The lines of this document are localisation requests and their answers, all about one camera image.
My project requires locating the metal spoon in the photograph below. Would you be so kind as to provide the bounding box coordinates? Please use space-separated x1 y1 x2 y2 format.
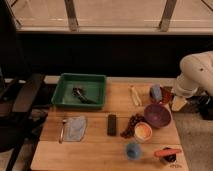
59 118 67 144

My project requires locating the small red bowl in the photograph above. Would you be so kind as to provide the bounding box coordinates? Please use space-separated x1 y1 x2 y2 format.
149 86 173 106

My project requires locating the black chair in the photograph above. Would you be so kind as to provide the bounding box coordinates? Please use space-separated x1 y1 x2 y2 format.
0 73 47 171

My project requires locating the blue cup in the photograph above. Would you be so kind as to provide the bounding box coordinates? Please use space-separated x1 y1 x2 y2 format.
125 142 142 160

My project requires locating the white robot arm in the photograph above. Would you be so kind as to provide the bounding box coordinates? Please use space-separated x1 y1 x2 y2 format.
171 51 213 111

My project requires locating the orange carrot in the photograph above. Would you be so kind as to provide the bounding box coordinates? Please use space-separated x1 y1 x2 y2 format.
154 149 182 157

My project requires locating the dark metal utensil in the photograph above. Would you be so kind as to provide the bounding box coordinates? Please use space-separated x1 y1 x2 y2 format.
72 87 95 104

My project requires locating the bunch of dark grapes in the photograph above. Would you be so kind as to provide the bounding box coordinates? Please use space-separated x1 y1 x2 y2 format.
120 114 145 138

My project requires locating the light blue cloth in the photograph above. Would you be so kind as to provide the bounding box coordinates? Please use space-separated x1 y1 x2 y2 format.
64 116 87 142

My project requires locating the black rectangular block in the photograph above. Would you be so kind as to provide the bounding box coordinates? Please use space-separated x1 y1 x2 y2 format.
107 114 117 136

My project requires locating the green plastic tray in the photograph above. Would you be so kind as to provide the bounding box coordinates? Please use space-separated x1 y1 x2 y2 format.
51 73 106 110

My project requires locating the yellow cup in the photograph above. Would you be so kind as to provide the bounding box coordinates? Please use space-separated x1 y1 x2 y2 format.
134 122 152 143

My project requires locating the black small container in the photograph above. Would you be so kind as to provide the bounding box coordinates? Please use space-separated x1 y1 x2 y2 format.
159 154 176 165

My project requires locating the pale yellow banana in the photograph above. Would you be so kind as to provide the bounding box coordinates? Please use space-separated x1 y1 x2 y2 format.
130 85 142 106

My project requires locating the blue sponge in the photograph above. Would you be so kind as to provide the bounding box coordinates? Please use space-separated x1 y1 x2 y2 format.
150 84 162 102

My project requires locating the purple bowl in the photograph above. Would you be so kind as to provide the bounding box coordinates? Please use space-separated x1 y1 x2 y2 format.
144 104 172 128

